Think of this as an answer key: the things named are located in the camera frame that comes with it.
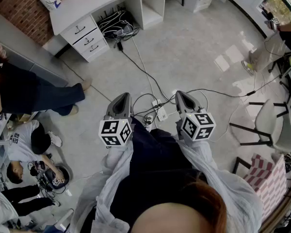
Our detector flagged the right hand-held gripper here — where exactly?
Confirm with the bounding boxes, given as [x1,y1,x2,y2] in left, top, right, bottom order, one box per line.
[175,90,217,142]

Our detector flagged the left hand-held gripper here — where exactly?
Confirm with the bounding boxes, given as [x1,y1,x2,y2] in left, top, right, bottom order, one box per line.
[98,92,134,148]

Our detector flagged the person's left forearm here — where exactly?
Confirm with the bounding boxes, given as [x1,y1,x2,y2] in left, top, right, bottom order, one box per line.
[94,142,134,194]

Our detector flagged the person's right forearm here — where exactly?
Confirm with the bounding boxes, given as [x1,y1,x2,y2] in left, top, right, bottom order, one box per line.
[177,136,224,179]

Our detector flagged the white power strip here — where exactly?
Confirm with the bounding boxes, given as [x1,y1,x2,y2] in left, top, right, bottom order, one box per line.
[156,105,169,121]

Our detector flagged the white desk drawer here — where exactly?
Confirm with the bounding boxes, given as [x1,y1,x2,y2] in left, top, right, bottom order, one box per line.
[61,15,98,45]
[81,38,110,63]
[72,28,104,53]

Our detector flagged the person's dark trousers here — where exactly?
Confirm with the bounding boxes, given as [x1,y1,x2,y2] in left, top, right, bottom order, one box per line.
[109,116,209,218]

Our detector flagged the black backpack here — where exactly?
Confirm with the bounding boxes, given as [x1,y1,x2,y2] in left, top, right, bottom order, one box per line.
[97,8,137,40]

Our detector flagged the round grey basin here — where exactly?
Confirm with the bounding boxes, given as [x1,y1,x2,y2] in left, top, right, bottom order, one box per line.
[50,164,74,190]

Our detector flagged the grey chair black legs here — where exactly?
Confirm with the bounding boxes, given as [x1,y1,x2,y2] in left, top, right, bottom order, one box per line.
[229,98,291,154]

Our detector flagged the person's white open shirt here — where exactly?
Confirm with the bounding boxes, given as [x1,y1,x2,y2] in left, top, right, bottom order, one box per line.
[70,137,265,233]

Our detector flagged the white desk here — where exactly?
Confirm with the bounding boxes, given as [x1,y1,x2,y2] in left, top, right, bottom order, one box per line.
[49,0,167,63]

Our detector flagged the grey partition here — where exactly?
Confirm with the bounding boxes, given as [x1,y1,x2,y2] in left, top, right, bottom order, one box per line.
[0,6,69,87]

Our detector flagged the red white checkered cloth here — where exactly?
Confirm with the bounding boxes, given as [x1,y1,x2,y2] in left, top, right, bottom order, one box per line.
[242,153,289,222]

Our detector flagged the black cable with inline connector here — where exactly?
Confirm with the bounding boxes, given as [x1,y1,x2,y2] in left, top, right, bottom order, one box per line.
[168,74,283,105]

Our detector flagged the long black cable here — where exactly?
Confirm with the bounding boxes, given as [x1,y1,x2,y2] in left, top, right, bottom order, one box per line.
[120,48,170,104]

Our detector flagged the long white cable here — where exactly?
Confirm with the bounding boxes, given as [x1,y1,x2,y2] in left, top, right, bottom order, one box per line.
[131,36,163,105]

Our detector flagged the black metal frame stand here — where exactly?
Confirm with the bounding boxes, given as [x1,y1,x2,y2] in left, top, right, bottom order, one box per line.
[268,53,291,109]

